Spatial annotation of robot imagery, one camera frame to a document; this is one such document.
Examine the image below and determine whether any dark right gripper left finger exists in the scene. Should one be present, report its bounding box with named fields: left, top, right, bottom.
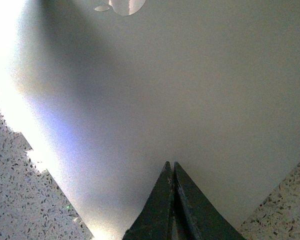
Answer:
left=123, top=161, right=174, bottom=240

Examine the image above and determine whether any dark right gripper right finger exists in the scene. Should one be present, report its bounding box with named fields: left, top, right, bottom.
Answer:
left=173, top=162, right=244, bottom=240

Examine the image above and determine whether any grey laptop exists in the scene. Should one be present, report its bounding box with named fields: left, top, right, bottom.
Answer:
left=0, top=0, right=300, bottom=240

